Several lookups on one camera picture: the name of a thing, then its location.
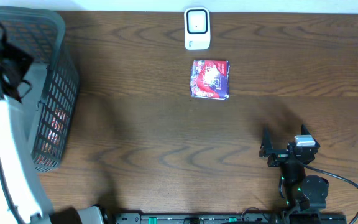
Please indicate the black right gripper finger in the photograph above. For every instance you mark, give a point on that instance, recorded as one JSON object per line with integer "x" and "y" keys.
{"x": 304, "y": 130}
{"x": 266, "y": 148}

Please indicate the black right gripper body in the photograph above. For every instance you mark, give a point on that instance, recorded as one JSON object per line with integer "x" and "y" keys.
{"x": 283, "y": 156}

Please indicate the purple red snack pack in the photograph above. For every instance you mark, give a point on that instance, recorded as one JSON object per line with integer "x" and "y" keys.
{"x": 210, "y": 79}

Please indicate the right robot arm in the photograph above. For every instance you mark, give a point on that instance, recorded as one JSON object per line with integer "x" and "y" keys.
{"x": 302, "y": 192}

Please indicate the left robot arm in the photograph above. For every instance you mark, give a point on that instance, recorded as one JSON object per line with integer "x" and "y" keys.
{"x": 22, "y": 197}

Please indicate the white barcode scanner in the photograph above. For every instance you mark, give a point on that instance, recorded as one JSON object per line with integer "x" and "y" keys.
{"x": 197, "y": 28}

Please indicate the grey plastic mesh basket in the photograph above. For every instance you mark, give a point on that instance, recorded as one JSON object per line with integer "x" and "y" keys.
{"x": 52, "y": 82}

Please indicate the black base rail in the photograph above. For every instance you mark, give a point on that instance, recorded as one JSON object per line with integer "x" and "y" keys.
{"x": 251, "y": 215}

